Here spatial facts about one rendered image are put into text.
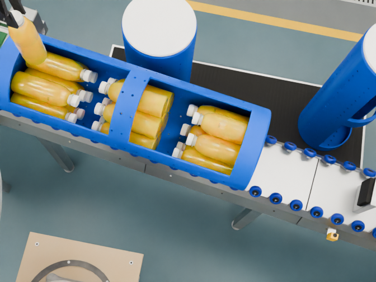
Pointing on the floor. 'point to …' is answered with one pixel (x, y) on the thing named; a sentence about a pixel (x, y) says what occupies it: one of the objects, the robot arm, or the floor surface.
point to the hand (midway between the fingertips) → (13, 12)
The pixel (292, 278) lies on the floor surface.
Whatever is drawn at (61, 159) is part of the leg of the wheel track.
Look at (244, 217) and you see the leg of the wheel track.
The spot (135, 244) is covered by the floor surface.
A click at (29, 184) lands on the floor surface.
